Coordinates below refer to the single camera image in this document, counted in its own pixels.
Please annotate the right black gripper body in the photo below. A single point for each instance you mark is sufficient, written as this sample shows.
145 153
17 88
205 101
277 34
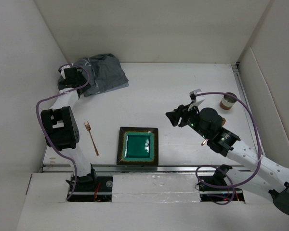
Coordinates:
191 117

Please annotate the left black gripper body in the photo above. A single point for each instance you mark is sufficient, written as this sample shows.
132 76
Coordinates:
81 81

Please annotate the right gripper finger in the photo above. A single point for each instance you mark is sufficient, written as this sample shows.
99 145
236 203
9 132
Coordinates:
182 107
174 117

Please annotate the grey striped cloth napkin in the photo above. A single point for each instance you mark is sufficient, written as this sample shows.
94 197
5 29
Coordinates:
103 73

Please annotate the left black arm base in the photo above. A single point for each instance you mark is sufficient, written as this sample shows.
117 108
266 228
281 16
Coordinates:
90 188

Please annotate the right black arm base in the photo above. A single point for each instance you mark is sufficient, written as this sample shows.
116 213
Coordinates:
210 188

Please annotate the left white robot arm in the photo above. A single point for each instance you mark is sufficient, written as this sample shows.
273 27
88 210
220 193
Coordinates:
59 126

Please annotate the metal cup with cork base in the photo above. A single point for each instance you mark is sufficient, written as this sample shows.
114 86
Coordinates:
228 101

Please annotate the copper fork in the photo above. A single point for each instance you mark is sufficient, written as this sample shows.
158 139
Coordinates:
88 128

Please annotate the green square ceramic plate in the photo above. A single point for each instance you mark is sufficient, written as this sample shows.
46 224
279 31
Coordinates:
138 146

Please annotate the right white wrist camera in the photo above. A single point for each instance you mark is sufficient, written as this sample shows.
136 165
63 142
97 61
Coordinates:
195 100

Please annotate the aluminium rail at table front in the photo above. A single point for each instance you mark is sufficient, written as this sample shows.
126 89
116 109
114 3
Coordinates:
121 169

